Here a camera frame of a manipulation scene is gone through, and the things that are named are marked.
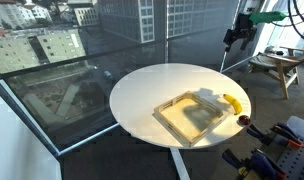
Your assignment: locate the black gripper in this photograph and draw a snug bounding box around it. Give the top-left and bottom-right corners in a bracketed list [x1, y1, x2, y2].
[223, 13, 258, 53]

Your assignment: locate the yellow banana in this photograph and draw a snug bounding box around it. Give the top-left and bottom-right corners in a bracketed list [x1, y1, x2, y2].
[222, 93, 243, 116]

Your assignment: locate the shallow wooden tray box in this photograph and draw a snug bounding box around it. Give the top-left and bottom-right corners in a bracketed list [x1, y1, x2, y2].
[152, 90, 229, 148]

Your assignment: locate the wooden lounge chair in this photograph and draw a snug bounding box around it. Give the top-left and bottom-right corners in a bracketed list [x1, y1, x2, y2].
[247, 45, 304, 100]

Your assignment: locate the window mullion bar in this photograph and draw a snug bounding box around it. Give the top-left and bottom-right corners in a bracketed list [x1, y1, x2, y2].
[163, 0, 170, 65]

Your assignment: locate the dark red plum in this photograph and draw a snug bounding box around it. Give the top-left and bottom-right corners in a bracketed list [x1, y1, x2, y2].
[237, 114, 252, 127]

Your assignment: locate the blue clamp with orange tips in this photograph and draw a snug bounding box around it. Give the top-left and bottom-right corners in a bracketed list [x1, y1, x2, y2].
[246, 122, 304, 150]

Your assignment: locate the blue black clamp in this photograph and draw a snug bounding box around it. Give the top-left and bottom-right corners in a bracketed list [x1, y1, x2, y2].
[221, 148, 288, 180]

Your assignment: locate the perforated metal board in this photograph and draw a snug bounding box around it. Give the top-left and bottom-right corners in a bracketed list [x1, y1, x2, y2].
[276, 134, 304, 180]

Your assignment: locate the white table leg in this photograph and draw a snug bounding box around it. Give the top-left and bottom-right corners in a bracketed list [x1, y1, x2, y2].
[169, 147, 191, 180]

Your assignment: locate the window corner post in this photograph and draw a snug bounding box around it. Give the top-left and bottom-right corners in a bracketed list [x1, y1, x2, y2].
[219, 0, 242, 73]

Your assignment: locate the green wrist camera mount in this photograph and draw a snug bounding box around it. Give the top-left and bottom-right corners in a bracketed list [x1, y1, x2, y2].
[248, 10, 288, 25]

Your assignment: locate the black camera cable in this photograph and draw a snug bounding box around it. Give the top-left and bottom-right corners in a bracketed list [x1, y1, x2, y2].
[271, 18, 304, 29]

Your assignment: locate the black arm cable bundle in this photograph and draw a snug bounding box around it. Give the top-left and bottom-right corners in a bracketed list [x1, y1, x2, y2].
[286, 0, 304, 45]

